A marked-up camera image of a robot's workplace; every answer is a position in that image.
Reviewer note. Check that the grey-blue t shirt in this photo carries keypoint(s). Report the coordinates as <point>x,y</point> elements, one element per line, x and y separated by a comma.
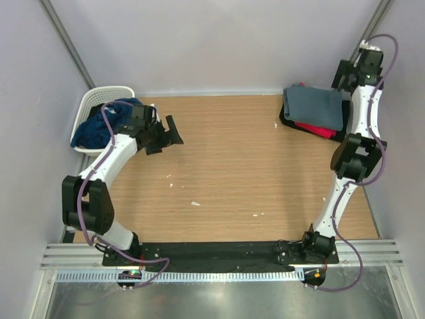
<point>288,96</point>

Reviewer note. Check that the aluminium frame rail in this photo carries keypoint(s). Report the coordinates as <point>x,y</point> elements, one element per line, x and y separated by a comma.
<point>374,252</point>

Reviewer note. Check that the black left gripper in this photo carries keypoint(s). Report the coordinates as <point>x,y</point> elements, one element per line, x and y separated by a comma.
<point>169,137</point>

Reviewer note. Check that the white perforated laundry basket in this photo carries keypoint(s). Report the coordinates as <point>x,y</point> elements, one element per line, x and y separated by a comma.
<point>93,97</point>

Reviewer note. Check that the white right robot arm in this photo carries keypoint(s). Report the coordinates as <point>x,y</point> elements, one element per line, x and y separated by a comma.
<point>358,154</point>

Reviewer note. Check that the navy blue t shirt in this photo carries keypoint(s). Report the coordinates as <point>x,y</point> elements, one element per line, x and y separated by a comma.
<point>94,134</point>

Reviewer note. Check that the aluminium corner post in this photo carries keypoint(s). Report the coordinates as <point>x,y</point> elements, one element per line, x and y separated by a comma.
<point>65,39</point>
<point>365,33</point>

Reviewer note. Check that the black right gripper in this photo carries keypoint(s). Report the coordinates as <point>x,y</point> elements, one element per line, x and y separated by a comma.
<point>344,68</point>

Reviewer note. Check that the left aluminium corner post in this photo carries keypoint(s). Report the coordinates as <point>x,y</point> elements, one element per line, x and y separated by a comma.
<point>65,39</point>

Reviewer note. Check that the folded black t shirt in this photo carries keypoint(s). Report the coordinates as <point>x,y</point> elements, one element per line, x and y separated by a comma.
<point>336,136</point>

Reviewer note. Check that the white slotted cable duct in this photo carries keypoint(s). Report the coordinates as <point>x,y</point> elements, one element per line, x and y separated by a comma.
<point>122,276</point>

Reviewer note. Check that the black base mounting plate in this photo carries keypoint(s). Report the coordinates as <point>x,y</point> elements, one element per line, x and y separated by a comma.
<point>231,256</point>

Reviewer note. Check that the right aluminium corner post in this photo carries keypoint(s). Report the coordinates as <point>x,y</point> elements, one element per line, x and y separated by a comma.
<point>365,33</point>

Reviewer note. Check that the black garment in basket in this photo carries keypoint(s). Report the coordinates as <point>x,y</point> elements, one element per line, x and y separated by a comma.
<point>95,112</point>

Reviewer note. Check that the right wrist camera housing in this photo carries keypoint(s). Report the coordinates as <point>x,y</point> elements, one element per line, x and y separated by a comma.
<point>365,45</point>

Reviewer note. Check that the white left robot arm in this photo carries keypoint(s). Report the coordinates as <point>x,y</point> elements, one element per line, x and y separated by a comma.
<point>86,201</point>

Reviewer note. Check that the folded pink t shirt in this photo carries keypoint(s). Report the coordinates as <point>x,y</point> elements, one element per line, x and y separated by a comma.
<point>316,111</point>

